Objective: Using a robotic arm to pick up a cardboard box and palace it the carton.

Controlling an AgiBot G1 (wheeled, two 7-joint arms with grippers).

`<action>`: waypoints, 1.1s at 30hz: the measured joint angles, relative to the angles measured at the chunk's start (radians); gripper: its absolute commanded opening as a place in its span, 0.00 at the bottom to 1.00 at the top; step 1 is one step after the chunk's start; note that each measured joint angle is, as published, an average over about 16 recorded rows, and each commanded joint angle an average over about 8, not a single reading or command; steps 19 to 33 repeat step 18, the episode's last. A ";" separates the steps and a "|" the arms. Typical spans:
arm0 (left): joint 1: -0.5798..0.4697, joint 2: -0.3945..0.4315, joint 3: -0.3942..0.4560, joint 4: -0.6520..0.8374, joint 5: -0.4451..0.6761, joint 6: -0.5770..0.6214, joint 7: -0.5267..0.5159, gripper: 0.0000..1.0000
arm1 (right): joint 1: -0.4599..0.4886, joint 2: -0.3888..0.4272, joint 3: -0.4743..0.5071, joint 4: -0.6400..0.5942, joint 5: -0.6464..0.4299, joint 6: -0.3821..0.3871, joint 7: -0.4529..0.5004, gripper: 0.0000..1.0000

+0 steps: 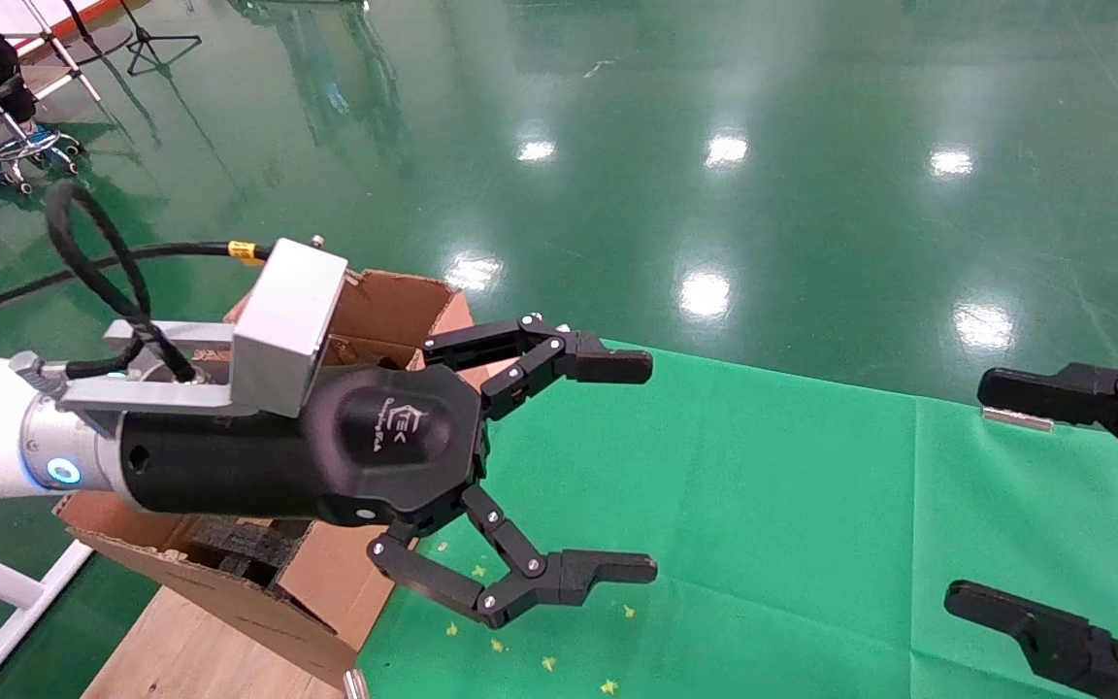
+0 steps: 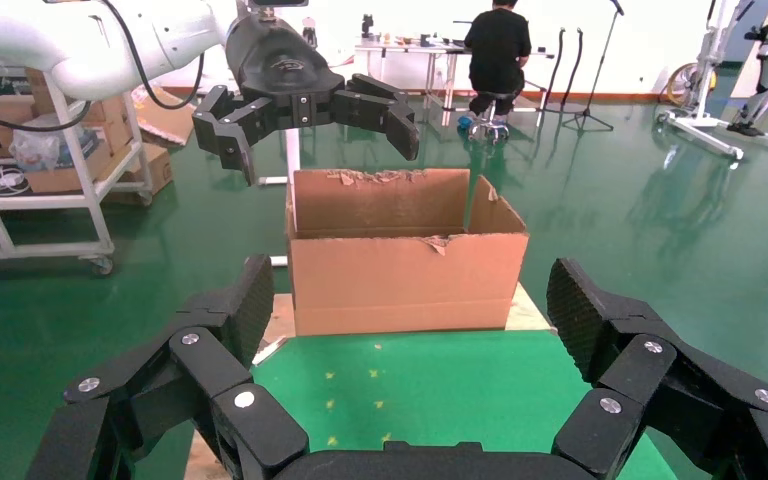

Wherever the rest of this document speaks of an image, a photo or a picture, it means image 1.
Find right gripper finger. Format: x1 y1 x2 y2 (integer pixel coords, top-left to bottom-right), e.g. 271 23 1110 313
943 580 1118 699
976 359 1118 486

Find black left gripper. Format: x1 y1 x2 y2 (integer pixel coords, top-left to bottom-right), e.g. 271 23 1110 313
117 313 659 630

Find large open cardboard carton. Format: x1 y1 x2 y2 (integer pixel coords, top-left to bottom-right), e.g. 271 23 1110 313
52 270 477 685

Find green table cloth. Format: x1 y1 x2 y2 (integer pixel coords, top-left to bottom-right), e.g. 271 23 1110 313
355 335 1118 699

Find black foam insert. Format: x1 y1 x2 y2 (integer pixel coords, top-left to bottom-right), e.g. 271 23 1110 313
188 515 312 583

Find black tripod stand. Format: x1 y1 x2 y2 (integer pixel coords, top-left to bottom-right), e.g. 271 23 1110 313
117 0 203 77

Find black curved floor stand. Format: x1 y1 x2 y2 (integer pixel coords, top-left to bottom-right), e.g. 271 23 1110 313
62 0 138 64

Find white work table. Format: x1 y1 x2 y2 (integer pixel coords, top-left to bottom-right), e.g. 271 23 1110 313
0 0 106 103

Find grey wrist camera housing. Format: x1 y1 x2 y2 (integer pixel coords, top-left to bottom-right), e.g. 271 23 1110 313
59 238 351 420

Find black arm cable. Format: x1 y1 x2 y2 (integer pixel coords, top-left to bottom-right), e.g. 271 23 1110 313
0 183 274 384

